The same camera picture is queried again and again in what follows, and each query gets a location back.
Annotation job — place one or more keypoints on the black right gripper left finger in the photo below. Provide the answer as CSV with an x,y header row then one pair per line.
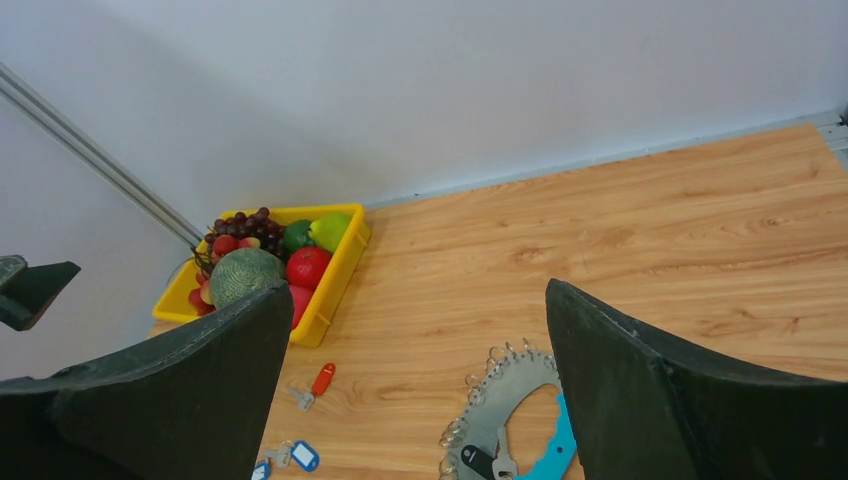
x,y
190,403

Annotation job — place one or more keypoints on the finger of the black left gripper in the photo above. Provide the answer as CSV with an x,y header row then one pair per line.
x,y
28,291

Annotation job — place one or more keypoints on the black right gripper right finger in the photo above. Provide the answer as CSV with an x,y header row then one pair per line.
x,y
646,404

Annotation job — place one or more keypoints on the yellow plastic tray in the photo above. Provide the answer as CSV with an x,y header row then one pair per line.
x,y
173,305

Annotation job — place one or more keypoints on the small red peaches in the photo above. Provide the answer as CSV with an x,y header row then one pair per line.
x,y
212,265

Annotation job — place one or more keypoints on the key with blue tag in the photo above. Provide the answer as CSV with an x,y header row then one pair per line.
x,y
299,453

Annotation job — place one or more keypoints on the key with red tag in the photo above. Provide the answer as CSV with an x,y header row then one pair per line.
x,y
305,399

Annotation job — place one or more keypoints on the green netted melon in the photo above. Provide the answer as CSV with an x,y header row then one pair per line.
x,y
241,272

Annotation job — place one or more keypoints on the red apple lower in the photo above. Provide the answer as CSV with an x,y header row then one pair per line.
x,y
301,298

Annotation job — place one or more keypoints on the red apple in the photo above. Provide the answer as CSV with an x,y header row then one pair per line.
x,y
306,267
301,298

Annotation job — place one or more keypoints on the red apple upper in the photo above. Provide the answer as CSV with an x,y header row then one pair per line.
x,y
306,267

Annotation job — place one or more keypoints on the dark grape bunch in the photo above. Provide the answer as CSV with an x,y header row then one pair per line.
x,y
254,229

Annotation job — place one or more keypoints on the dark green lime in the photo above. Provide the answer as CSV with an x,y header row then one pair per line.
x,y
297,236

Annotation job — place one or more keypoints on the light green pear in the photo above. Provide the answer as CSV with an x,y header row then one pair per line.
x,y
328,231

